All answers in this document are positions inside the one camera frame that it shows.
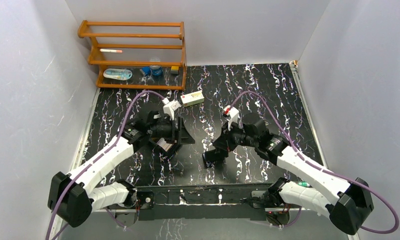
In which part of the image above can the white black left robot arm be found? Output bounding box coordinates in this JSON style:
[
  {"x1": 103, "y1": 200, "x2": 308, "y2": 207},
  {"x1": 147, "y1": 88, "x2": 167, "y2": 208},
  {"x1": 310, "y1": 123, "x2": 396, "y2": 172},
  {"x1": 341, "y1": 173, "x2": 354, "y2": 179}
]
[{"x1": 47, "y1": 110, "x2": 184, "y2": 228}]

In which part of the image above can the blue white plastic package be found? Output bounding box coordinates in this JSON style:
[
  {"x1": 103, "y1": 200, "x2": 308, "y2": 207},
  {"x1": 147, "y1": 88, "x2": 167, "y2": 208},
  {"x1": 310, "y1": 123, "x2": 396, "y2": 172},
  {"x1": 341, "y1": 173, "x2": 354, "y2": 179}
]
[{"x1": 103, "y1": 68, "x2": 133, "y2": 81}]

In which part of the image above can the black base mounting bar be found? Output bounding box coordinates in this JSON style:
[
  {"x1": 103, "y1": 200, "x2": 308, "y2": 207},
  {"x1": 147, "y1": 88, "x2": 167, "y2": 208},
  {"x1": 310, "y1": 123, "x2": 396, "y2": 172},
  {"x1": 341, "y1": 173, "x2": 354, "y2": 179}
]
[{"x1": 105, "y1": 183, "x2": 303, "y2": 222}]

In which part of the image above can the white pink marker pen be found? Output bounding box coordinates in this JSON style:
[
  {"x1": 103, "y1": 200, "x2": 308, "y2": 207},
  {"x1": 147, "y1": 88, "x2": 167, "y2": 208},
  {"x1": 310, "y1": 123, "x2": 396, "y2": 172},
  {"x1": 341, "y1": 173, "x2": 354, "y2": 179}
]
[{"x1": 100, "y1": 48, "x2": 123, "y2": 53}]

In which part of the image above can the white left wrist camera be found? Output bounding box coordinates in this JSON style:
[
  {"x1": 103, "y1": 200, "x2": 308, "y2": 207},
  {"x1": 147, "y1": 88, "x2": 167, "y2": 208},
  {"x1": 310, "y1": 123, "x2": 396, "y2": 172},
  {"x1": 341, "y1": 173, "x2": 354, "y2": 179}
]
[{"x1": 162, "y1": 98, "x2": 181, "y2": 121}]

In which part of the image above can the small blue block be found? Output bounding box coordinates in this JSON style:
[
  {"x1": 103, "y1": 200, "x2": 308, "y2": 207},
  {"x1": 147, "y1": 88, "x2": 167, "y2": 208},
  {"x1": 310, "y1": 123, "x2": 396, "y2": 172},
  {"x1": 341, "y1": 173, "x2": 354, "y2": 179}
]
[{"x1": 140, "y1": 66, "x2": 151, "y2": 76}]

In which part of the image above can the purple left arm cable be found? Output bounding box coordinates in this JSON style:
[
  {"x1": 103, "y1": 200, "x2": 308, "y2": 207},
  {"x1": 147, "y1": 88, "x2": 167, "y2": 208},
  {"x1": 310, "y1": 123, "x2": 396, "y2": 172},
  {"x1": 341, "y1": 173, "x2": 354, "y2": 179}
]
[{"x1": 44, "y1": 90, "x2": 169, "y2": 240}]

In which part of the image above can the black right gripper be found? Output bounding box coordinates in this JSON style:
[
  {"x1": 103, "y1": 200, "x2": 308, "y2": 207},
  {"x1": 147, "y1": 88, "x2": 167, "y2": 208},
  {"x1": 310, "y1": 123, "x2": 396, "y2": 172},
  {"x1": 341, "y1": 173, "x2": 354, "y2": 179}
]
[{"x1": 213, "y1": 120, "x2": 258, "y2": 152}]

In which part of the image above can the white green red carton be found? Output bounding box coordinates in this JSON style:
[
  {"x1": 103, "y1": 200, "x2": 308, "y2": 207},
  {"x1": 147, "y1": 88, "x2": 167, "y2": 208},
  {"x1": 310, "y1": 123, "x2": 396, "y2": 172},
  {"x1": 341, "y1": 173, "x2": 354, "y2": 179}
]
[{"x1": 180, "y1": 90, "x2": 204, "y2": 107}]

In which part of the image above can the black card holder box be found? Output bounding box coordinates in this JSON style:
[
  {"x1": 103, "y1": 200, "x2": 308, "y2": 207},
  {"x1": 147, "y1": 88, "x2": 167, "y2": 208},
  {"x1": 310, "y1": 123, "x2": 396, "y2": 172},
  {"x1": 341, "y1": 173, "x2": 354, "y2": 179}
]
[{"x1": 149, "y1": 117, "x2": 195, "y2": 158}]

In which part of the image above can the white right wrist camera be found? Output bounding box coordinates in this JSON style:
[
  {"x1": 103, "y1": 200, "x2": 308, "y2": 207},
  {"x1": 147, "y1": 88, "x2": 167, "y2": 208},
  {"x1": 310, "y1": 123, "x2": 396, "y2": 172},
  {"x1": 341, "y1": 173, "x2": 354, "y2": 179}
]
[{"x1": 223, "y1": 105, "x2": 239, "y2": 131}]

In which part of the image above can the small yellow black block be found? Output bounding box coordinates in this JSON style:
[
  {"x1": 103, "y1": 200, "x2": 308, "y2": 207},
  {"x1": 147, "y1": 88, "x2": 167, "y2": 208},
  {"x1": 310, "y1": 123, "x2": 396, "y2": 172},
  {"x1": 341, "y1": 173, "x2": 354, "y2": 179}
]
[{"x1": 170, "y1": 66, "x2": 180, "y2": 75}]

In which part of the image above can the wooden shelf rack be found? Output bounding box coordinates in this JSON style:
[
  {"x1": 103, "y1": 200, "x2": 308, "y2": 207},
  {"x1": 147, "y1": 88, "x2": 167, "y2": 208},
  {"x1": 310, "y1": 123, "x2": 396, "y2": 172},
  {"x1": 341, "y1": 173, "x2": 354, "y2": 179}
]
[{"x1": 77, "y1": 20, "x2": 187, "y2": 91}]

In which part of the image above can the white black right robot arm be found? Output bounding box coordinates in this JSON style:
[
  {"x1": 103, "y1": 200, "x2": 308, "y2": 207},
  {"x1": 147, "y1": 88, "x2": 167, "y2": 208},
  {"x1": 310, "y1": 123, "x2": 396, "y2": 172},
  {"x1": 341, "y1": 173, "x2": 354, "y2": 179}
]
[{"x1": 202, "y1": 113, "x2": 374, "y2": 235}]

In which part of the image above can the blue jar clear lid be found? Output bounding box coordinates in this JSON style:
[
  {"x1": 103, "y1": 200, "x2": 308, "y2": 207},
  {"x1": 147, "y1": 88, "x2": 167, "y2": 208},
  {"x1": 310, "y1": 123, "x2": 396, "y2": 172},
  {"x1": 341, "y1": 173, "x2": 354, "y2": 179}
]
[{"x1": 149, "y1": 57, "x2": 163, "y2": 77}]

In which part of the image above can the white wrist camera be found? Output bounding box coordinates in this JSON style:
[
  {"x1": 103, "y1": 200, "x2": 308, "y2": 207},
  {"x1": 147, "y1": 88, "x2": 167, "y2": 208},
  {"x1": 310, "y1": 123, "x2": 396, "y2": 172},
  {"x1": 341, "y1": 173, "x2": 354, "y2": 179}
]
[
  {"x1": 223, "y1": 105, "x2": 239, "y2": 131},
  {"x1": 162, "y1": 98, "x2": 181, "y2": 121}
]

